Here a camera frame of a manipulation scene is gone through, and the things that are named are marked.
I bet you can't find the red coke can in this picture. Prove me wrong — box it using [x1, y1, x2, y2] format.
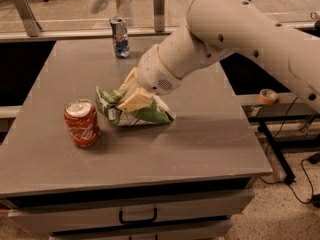
[64, 99, 100, 148]

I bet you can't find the orange tape roll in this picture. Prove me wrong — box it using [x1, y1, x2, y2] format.
[258, 89, 279, 105]

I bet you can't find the black drawer handle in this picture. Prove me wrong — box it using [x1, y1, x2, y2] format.
[118, 208, 158, 225]

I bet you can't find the upper grey drawer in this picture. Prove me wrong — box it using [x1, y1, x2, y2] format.
[9, 189, 254, 233]

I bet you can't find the middle metal rail bracket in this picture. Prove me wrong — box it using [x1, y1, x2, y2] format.
[153, 0, 165, 32]

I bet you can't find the black floor cable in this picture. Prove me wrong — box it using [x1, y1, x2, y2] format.
[259, 96, 320, 206]

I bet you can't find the left metal rail bracket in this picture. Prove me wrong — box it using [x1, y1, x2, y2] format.
[12, 0, 42, 37]

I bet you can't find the black table leg frame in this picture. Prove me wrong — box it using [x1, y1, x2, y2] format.
[258, 121, 295, 185]

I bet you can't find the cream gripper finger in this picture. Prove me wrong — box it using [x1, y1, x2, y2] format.
[117, 87, 155, 112]
[120, 67, 138, 99]

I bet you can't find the lower grey drawer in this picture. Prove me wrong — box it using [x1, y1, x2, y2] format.
[49, 220, 232, 240]

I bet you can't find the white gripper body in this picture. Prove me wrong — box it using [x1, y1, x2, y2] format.
[137, 44, 182, 95]

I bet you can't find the blue silver energy drink can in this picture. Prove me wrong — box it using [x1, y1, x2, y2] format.
[109, 16, 130, 58]

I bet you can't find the grey drawer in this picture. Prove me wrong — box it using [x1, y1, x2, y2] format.
[49, 220, 232, 240]
[9, 189, 254, 233]

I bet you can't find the green jalapeno chip bag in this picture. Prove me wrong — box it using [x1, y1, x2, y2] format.
[95, 88, 176, 127]

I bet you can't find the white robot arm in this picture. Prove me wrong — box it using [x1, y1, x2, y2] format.
[117, 0, 320, 112]

